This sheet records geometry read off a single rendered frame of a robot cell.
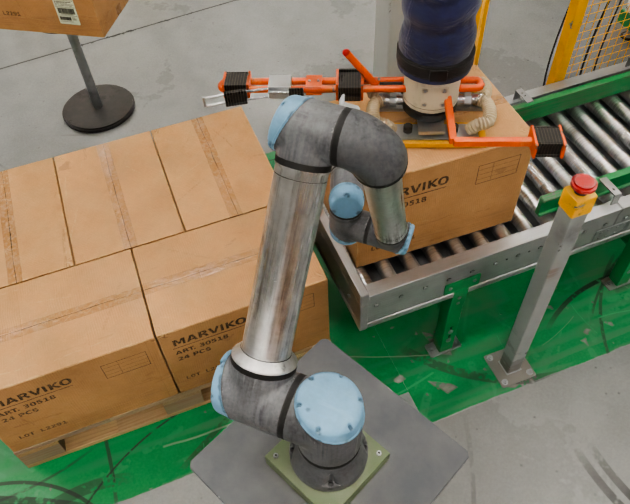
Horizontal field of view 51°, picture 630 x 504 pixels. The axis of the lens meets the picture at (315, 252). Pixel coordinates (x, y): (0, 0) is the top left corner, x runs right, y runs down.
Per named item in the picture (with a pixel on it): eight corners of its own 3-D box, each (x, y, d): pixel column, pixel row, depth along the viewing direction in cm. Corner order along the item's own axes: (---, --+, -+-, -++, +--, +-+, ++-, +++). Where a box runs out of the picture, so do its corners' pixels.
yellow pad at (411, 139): (482, 126, 206) (485, 114, 202) (486, 148, 200) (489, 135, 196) (374, 126, 208) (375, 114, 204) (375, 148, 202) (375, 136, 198)
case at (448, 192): (460, 149, 258) (476, 63, 227) (511, 220, 234) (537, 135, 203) (316, 189, 247) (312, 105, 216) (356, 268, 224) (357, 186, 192)
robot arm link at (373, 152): (414, 111, 119) (418, 226, 184) (350, 96, 122) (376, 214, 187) (394, 168, 117) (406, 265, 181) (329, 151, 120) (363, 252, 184)
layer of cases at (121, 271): (251, 172, 312) (241, 105, 281) (330, 339, 253) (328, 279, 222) (-7, 248, 288) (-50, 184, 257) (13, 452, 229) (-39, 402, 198)
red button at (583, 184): (584, 179, 184) (588, 169, 181) (599, 196, 180) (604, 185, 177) (562, 186, 183) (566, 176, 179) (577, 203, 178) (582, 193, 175)
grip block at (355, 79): (363, 82, 207) (363, 66, 202) (363, 102, 200) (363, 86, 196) (336, 82, 207) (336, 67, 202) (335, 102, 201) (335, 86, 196)
